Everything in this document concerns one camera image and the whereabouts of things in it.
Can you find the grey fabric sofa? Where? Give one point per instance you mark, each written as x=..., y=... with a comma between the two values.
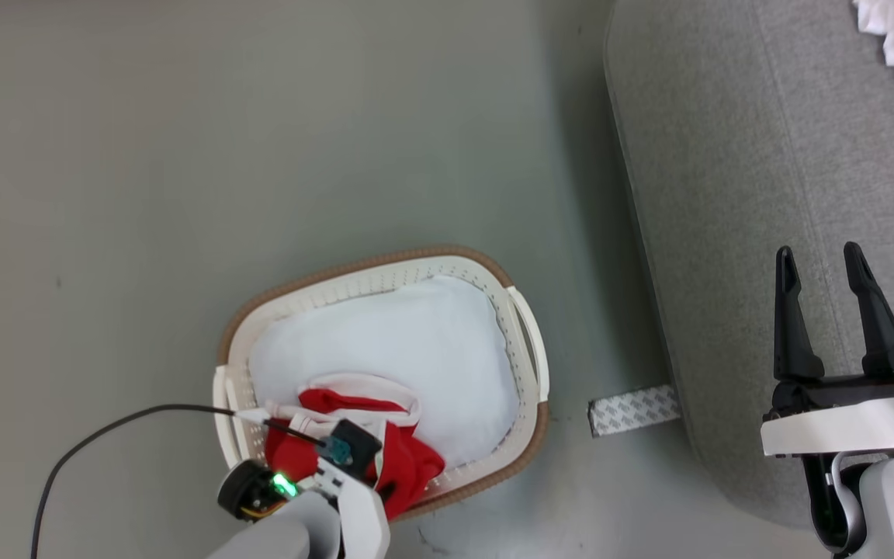
x=726, y=194

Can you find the grey patterned tape patch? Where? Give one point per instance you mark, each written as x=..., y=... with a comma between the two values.
x=633, y=410

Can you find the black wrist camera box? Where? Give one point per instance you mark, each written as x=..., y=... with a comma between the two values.
x=358, y=442

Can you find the cream laundry basket brown rim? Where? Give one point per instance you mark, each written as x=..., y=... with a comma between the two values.
x=338, y=292

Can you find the red basketball jersey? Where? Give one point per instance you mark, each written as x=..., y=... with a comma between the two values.
x=408, y=466

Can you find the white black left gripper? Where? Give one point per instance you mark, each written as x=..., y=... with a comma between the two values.
x=358, y=520

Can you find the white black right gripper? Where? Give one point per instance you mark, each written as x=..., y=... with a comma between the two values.
x=843, y=427

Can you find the large white cloth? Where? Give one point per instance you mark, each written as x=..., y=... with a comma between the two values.
x=416, y=341

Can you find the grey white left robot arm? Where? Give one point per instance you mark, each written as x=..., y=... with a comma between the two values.
x=284, y=536

